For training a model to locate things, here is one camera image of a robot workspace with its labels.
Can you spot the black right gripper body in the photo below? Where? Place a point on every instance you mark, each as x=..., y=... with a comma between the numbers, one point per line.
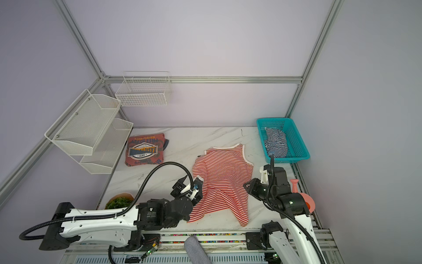
x=257, y=188

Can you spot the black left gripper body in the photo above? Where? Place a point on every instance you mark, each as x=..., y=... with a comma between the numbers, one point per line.
x=178, y=187

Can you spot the red white striped tank top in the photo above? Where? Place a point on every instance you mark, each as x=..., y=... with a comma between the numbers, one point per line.
x=224, y=171

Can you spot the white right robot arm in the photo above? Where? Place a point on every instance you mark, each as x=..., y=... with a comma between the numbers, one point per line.
x=290, y=221

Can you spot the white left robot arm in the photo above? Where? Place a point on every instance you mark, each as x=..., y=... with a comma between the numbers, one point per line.
x=119, y=228

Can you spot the navy white striped tank top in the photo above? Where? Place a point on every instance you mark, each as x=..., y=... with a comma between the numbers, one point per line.
x=276, y=143

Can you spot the grey folded garment under stack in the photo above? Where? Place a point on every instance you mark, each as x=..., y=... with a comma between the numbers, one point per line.
x=166, y=142

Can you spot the folded red graphic tank top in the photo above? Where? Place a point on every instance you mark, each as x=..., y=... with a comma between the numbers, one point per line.
x=145, y=150

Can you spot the pink watering can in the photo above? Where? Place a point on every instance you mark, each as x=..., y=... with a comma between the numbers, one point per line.
x=310, y=203

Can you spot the teal plastic basket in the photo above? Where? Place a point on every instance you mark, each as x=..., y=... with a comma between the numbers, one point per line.
x=297, y=148

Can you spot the green potted plant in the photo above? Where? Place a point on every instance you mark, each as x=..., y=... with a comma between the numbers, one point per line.
x=119, y=201

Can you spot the grey foam microphone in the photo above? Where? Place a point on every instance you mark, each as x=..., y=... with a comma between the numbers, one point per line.
x=195, y=252

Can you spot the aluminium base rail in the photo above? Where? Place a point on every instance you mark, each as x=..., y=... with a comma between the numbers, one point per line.
x=235, y=247

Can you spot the white mesh wall shelf lower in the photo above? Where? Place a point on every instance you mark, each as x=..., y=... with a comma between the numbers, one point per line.
x=107, y=153

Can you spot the white mesh wall shelf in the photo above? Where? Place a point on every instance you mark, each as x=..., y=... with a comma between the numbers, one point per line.
x=79, y=131
x=107, y=153

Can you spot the white wire wall basket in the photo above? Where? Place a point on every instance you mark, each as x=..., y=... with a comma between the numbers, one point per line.
x=145, y=89

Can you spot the white mesh wall shelf upper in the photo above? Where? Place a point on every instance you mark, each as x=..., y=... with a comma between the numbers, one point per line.
x=79, y=131

